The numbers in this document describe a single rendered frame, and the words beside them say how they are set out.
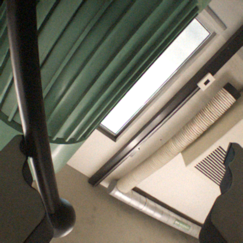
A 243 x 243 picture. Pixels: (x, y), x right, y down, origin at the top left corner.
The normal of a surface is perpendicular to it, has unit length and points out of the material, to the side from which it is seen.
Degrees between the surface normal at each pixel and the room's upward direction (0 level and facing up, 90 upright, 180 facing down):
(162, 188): 90
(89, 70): 90
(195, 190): 90
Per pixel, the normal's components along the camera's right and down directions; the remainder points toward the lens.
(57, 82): 0.12, 0.58
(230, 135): -0.04, 0.47
